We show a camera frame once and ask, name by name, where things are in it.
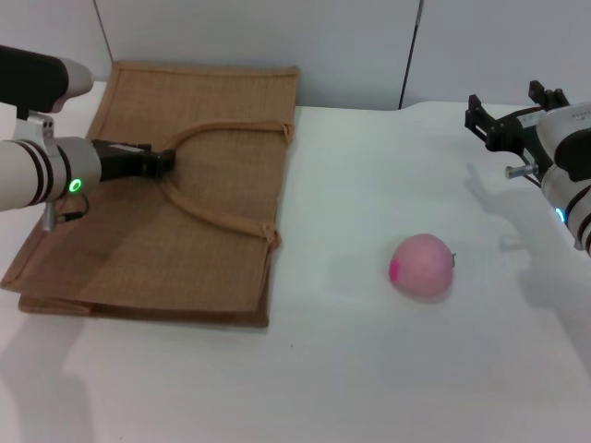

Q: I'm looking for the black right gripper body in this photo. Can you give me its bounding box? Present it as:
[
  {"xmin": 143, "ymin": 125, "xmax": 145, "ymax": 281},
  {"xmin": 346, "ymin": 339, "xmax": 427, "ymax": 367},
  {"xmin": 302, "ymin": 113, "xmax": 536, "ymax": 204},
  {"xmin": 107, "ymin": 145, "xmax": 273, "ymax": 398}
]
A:
[{"xmin": 487, "ymin": 106, "xmax": 549, "ymax": 163}]

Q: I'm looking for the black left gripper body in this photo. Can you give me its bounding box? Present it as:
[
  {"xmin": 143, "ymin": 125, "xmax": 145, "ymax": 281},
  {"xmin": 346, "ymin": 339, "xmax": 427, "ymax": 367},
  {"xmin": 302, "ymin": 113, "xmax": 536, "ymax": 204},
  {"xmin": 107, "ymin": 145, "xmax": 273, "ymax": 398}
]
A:
[{"xmin": 90, "ymin": 139, "xmax": 162, "ymax": 183}]

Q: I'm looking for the brown jute handbag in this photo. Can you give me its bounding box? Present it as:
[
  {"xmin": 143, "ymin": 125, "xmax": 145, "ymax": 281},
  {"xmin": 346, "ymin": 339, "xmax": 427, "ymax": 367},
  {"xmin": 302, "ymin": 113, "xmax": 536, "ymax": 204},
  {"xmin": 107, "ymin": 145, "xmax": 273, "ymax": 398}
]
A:
[{"xmin": 0, "ymin": 59, "xmax": 300, "ymax": 329}]

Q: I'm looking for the pink peach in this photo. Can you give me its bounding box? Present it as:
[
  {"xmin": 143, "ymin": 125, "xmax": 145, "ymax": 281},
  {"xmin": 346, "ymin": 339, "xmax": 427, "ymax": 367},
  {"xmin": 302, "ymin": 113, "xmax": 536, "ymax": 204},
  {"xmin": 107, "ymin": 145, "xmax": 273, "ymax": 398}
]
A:
[{"xmin": 386, "ymin": 233, "xmax": 458, "ymax": 305}]

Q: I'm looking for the thin black left wrist cable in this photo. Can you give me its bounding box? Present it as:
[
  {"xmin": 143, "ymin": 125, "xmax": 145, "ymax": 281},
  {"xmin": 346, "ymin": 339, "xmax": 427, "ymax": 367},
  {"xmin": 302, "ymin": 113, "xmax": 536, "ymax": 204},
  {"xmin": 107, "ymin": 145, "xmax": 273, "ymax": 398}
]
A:
[{"xmin": 54, "ymin": 191, "xmax": 90, "ymax": 224}]

